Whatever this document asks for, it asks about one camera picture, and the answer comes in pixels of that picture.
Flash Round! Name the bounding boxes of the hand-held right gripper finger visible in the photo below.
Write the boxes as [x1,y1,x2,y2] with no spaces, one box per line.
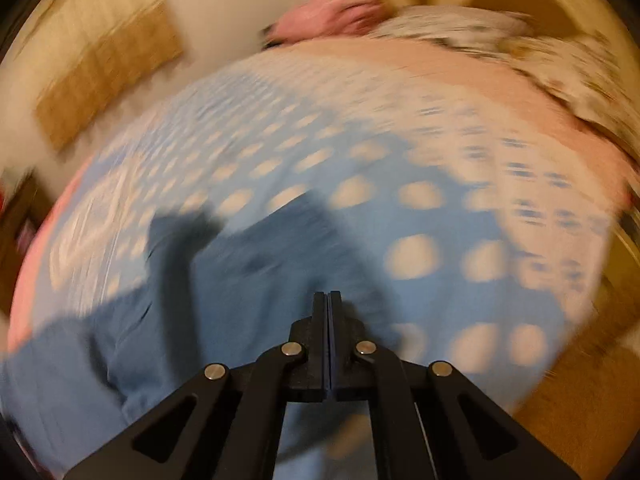
[328,290,582,480]
[65,291,329,480]

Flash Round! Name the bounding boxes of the blue pants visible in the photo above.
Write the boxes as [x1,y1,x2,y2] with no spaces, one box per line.
[0,192,396,480]

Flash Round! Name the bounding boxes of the pink and blue blanket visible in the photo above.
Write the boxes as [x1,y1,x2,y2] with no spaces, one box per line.
[5,37,633,480]

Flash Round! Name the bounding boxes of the dark cloth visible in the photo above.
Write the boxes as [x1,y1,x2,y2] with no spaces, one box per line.
[259,24,282,52]

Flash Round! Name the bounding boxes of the pink pillow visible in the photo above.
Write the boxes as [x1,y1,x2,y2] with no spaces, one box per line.
[272,0,390,45]

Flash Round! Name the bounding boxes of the brown wooden desk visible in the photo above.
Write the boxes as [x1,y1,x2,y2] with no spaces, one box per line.
[0,170,51,311]

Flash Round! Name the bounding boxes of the tan patterned curtain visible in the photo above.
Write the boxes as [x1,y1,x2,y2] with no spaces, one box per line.
[35,0,187,153]

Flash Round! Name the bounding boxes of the white patterned fringed cloth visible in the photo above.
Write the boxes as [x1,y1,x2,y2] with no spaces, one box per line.
[369,5,640,153]

